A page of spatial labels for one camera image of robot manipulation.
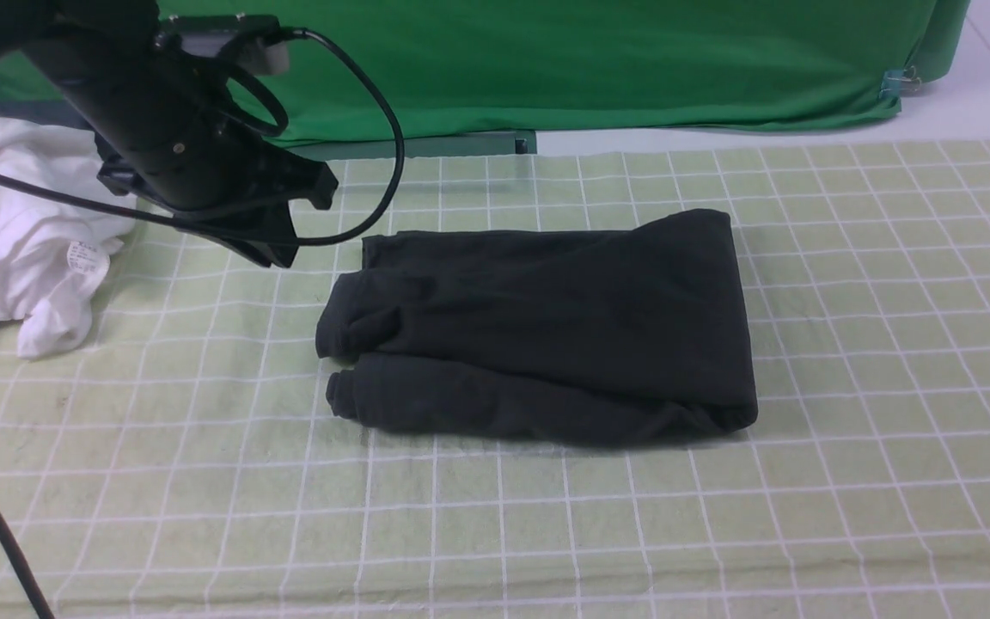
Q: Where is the dark green metal base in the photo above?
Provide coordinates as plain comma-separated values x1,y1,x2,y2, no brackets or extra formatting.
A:
288,131,537,162

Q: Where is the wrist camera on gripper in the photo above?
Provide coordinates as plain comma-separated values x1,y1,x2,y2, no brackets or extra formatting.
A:
160,13,290,76

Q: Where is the black cable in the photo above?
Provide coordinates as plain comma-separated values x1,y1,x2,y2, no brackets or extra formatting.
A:
0,28,406,619

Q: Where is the dark gray long-sleeve shirt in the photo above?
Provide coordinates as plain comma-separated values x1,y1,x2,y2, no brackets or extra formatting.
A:
315,209,759,448

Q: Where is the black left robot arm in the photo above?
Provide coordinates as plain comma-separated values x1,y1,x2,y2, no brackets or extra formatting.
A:
0,1,338,269

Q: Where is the green backdrop cloth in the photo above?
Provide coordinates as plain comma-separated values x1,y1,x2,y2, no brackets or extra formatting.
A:
0,0,972,147

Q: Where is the blue binder clip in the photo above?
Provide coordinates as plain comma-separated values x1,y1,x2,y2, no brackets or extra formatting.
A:
877,65,923,101

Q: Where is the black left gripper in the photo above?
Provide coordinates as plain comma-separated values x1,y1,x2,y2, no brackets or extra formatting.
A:
23,34,339,269

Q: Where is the gray garment behind white shirt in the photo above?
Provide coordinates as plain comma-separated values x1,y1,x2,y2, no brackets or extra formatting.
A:
0,101,93,131

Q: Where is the crumpled white shirt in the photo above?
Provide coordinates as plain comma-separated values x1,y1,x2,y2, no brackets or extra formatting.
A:
0,118,137,358

